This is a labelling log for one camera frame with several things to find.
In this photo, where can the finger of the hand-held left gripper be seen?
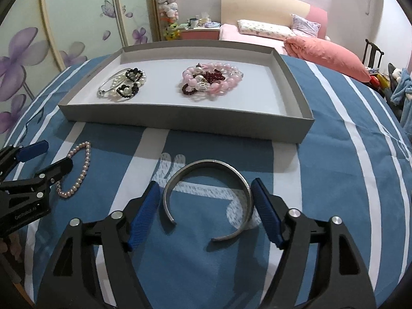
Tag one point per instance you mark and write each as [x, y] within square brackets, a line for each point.
[32, 150]
[59, 168]

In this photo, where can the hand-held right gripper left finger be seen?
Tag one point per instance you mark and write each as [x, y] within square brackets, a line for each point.
[144, 212]

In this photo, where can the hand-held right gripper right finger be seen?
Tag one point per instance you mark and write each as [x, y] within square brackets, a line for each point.
[267, 212]

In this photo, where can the wide silver cuff bangle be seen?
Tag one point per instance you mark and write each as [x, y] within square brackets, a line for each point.
[206, 163]

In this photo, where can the thin silver bangle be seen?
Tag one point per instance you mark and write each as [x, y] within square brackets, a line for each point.
[104, 87]

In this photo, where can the grey cardboard box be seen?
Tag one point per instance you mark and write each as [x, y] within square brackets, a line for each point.
[193, 119]

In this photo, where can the person's left hand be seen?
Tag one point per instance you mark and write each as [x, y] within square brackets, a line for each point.
[13, 243]

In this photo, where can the blue white striped blanket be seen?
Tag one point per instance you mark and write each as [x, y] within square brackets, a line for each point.
[322, 199]

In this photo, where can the floral sliding wardrobe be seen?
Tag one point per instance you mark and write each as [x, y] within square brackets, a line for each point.
[48, 38]

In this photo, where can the pink bolster pillow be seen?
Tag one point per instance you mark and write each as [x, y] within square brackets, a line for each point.
[325, 53]

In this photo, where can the pile of colourful toys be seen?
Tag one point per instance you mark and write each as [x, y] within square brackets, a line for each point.
[379, 79]

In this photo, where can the pink bed sheet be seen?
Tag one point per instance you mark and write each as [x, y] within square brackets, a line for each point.
[238, 35]

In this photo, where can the blue fleece robe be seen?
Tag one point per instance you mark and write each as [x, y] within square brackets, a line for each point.
[404, 93]

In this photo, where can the white printed pillow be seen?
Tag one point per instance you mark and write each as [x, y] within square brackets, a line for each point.
[264, 27]

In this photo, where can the pink white nightstand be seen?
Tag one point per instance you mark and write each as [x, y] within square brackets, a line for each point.
[199, 34]

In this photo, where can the purple pillow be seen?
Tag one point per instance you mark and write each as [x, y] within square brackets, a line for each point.
[304, 25]

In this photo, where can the dark wooden chair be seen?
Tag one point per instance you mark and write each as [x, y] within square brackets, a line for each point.
[373, 53]

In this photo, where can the hanging bundle of plush toys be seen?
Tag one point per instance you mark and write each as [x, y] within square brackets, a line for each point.
[167, 6]

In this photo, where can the tissue box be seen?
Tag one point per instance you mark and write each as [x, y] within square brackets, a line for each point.
[204, 18]

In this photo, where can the beige pink headboard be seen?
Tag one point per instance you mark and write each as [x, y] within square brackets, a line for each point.
[257, 6]

